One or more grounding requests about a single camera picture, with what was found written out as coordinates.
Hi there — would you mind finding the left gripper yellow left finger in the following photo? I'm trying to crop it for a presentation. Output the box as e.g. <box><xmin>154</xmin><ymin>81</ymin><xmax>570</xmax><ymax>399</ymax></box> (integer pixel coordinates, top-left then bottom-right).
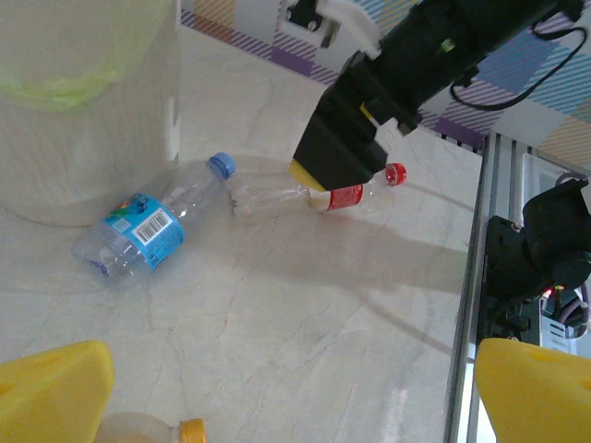
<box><xmin>0</xmin><ymin>340</ymin><xmax>116</xmax><ymax>443</ymax></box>

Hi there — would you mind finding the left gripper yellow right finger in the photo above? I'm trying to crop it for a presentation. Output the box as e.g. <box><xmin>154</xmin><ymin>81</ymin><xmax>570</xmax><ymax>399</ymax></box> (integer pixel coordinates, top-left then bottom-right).
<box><xmin>474</xmin><ymin>337</ymin><xmax>591</xmax><ymax>443</ymax></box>

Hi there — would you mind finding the red label cola bottle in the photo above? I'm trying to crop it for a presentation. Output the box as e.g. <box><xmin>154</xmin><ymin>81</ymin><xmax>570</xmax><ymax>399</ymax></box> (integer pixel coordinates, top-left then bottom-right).
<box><xmin>229</xmin><ymin>162</ymin><xmax>408</xmax><ymax>222</ymax></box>

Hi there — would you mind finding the brown label beige bottle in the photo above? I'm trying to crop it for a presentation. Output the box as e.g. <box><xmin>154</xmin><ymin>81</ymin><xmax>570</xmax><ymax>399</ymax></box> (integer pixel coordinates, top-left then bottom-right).
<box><xmin>97</xmin><ymin>412</ymin><xmax>208</xmax><ymax>443</ymax></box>

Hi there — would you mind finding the light blue label water bottle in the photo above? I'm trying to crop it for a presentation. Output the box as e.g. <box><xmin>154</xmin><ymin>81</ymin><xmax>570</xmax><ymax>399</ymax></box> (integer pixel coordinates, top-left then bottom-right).
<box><xmin>71</xmin><ymin>151</ymin><xmax>237</xmax><ymax>290</ymax></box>

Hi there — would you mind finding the translucent cream round bin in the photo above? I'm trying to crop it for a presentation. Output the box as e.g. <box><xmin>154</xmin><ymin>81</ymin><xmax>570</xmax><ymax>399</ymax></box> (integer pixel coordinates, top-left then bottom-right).
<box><xmin>0</xmin><ymin>0</ymin><xmax>181</xmax><ymax>227</ymax></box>

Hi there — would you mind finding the cream plastic bin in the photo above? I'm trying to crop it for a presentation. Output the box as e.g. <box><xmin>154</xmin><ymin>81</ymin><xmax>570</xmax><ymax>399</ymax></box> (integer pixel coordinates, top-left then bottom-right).
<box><xmin>0</xmin><ymin>0</ymin><xmax>175</xmax><ymax>112</ymax></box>

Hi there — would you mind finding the colourful plaid cloth backdrop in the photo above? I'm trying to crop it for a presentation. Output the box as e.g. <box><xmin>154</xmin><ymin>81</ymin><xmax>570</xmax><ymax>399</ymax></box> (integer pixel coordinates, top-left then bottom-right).
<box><xmin>179</xmin><ymin>0</ymin><xmax>591</xmax><ymax>172</ymax></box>

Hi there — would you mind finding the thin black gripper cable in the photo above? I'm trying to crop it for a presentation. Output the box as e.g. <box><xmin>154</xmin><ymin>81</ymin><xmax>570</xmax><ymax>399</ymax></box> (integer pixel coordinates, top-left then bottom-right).
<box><xmin>449</xmin><ymin>26</ymin><xmax>588</xmax><ymax>111</ymax></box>

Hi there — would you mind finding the white right camera bracket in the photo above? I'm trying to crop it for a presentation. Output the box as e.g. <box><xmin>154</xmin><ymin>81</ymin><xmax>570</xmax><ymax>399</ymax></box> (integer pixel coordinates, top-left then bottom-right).
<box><xmin>318</xmin><ymin>0</ymin><xmax>382</xmax><ymax>52</ymax></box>

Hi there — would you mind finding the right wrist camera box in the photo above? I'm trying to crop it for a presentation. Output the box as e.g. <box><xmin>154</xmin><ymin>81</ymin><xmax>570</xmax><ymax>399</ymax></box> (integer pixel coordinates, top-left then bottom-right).
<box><xmin>285</xmin><ymin>0</ymin><xmax>323</xmax><ymax>29</ymax></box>

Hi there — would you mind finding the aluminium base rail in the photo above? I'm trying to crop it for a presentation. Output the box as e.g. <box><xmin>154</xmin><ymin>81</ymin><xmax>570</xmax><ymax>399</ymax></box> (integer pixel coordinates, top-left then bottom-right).
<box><xmin>443</xmin><ymin>130</ymin><xmax>530</xmax><ymax>443</ymax></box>

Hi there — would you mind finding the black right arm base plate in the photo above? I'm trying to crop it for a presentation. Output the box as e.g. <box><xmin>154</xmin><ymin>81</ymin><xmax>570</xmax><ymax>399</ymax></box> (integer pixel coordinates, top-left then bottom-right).
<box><xmin>479</xmin><ymin>215</ymin><xmax>528</xmax><ymax>343</ymax></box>

